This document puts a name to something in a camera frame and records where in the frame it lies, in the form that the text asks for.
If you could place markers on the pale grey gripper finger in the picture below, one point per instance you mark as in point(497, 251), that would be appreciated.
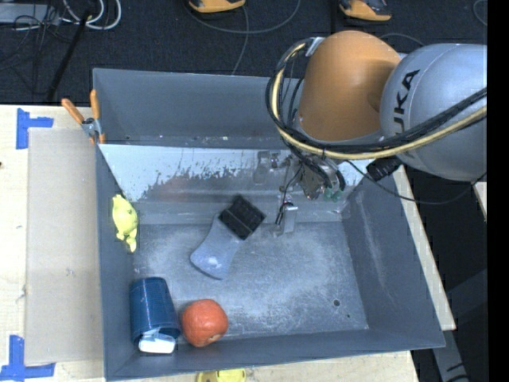
point(277, 229)
point(291, 219)

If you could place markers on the grey metal bin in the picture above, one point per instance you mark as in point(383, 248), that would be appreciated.
point(278, 293)

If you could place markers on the orange-red toy fruit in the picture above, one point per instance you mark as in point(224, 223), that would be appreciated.
point(203, 322)

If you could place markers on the blue ribbed cup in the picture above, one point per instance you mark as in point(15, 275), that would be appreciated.
point(153, 305)

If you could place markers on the yellow toy animal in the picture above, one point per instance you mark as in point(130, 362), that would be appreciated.
point(125, 221)

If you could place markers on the pale brown flat board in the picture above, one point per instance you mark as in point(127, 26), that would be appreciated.
point(59, 253)

